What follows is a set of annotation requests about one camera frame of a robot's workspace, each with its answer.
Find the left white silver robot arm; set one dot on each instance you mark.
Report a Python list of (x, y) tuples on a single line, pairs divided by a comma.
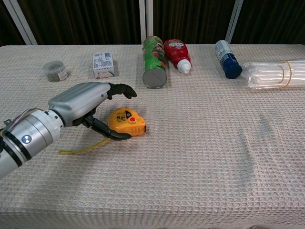
[(26, 137)]

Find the yellow tape measure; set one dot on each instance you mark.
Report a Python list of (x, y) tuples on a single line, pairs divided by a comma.
[(126, 121)]

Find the small white blue box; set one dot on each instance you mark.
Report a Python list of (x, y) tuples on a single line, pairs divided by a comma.
[(103, 65)]

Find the beige waffle tablecloth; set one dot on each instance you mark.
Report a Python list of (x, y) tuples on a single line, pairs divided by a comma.
[(166, 155)]

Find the small clear round jar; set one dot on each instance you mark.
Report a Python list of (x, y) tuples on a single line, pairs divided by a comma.
[(54, 71)]

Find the red ketchup bottle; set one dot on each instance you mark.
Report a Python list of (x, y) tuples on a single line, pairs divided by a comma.
[(177, 55)]

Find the green chips can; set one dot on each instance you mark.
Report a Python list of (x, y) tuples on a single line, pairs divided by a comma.
[(154, 62)]

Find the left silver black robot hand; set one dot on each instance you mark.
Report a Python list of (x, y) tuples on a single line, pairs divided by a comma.
[(78, 101)]

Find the bundle of clear straws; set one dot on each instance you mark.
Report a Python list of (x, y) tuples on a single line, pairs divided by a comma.
[(276, 74)]

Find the blue white spray can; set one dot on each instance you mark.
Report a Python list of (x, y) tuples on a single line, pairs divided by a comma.
[(227, 59)]

